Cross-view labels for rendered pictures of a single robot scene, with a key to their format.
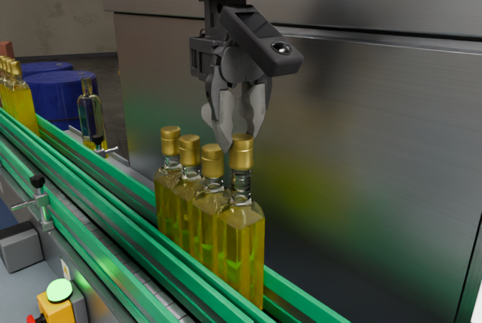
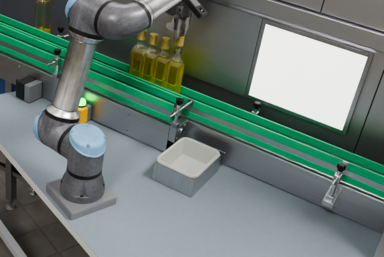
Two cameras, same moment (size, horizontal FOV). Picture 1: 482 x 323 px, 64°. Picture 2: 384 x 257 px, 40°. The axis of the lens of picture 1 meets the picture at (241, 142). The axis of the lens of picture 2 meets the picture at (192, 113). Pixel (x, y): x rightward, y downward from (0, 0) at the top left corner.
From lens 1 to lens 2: 1.63 m
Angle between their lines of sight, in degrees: 22
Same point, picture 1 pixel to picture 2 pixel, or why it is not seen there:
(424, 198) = (238, 56)
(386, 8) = not seen: outside the picture
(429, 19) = (242, 3)
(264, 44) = (197, 8)
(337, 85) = (212, 17)
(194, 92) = not seen: hidden behind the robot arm
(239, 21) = (189, 0)
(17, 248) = (34, 89)
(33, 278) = (43, 104)
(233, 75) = (183, 15)
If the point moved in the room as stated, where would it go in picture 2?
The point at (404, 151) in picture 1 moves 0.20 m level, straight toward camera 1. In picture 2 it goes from (233, 41) to (231, 60)
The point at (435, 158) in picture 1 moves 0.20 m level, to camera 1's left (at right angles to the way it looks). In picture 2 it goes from (242, 44) to (194, 42)
